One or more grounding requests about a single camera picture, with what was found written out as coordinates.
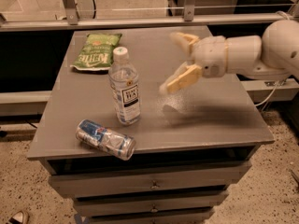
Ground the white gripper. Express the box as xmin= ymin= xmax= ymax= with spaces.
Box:
xmin=159 ymin=32 xmax=227 ymax=95

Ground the clear plastic water bottle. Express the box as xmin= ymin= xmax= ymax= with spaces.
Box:
xmin=108 ymin=47 xmax=141 ymax=125

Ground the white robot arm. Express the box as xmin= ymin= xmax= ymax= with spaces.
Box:
xmin=160 ymin=20 xmax=299 ymax=94

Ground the crushed redbull can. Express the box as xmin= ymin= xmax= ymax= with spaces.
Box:
xmin=76 ymin=119 xmax=136 ymax=161

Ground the grey drawer cabinet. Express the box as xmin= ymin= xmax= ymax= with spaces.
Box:
xmin=27 ymin=28 xmax=274 ymax=224

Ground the green chip bag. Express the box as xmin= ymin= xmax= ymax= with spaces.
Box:
xmin=72 ymin=34 xmax=122 ymax=71

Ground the shoe on floor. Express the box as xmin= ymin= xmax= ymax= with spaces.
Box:
xmin=7 ymin=211 xmax=29 ymax=224

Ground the white cable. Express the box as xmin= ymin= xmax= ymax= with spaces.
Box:
xmin=253 ymin=79 xmax=283 ymax=107

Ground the metal railing frame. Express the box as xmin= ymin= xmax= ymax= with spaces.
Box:
xmin=0 ymin=0 xmax=299 ymax=32

